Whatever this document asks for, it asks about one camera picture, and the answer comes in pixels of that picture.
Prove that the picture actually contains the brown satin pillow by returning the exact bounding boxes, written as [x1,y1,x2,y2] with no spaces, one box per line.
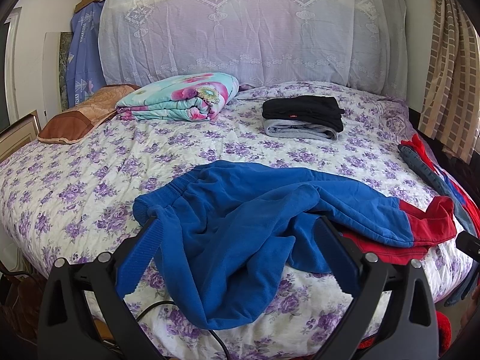
[37,85,139,145]

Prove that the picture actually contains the red and blue clothes pile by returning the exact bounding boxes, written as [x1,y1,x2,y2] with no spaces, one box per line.
[398,134,479,237]

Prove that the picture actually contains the folded black pants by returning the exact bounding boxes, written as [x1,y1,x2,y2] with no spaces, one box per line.
[262,95,344,133]

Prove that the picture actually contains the beige checked curtain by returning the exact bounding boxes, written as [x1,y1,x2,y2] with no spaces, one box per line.
[419,0,479,163]

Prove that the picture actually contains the black cable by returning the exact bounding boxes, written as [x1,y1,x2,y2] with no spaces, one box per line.
[135,299,230,360]

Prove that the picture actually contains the blue patterned hanging cloth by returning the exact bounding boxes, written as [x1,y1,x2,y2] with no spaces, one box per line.
[66,2,106,108]

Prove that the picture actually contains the blue and red pants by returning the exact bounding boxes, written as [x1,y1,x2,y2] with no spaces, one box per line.
[133,161,456,330]

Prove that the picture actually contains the wooden picture frame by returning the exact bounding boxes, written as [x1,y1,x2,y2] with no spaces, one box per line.
[0,111,41,162]

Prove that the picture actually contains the folded teal floral blanket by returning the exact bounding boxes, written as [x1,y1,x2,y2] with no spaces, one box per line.
[115,72,239,122]

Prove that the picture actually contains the folded grey pants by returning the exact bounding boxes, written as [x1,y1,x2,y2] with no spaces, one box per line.
[263,119,338,141]

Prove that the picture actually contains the purple floral bed quilt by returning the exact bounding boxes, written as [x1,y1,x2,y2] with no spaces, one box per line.
[0,80,475,360]

